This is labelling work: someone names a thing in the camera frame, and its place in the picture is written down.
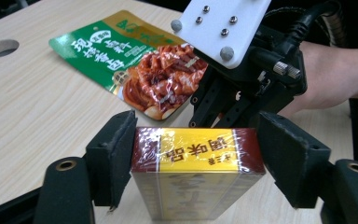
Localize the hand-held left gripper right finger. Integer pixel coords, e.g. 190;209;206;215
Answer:
255;110;333;209

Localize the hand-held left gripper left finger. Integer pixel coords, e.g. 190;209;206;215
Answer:
85;109;139;210

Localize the small brown and yellow box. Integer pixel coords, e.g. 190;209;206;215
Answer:
130;126;267;222

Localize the green seasoning packet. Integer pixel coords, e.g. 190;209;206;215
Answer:
48;9;209;122

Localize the right hand-held gripper cable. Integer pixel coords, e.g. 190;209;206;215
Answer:
262;0;348;81

